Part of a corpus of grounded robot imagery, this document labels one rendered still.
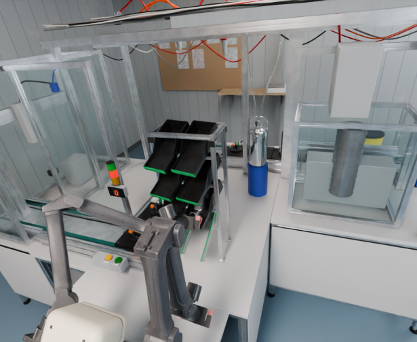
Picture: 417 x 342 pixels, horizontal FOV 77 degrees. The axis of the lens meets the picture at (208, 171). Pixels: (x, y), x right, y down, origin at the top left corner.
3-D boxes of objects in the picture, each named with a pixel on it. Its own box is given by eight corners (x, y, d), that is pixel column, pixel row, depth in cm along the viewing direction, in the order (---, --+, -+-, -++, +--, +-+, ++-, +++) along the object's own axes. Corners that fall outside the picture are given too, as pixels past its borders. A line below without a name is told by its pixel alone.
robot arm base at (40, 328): (21, 339, 90) (45, 351, 86) (32, 313, 93) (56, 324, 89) (41, 336, 98) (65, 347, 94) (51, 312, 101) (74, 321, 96)
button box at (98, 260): (122, 273, 150) (119, 266, 147) (93, 265, 157) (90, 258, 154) (129, 264, 155) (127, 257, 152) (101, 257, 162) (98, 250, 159)
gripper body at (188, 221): (177, 212, 128) (168, 216, 122) (195, 216, 124) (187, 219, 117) (176, 225, 129) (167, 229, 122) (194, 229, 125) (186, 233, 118)
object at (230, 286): (247, 319, 128) (247, 315, 126) (30, 256, 178) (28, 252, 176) (281, 175, 241) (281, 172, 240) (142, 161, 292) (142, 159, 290)
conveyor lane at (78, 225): (150, 264, 159) (147, 253, 154) (49, 239, 187) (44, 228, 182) (171, 233, 182) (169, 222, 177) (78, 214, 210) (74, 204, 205)
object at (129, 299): (206, 385, 106) (205, 382, 104) (47, 318, 137) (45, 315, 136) (247, 256, 162) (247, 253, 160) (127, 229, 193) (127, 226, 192)
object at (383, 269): (420, 336, 190) (468, 251, 148) (266, 296, 227) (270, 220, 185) (397, 264, 245) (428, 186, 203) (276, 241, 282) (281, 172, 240)
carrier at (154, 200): (167, 226, 175) (164, 211, 169) (137, 220, 183) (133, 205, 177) (182, 205, 194) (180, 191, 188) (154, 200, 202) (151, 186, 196)
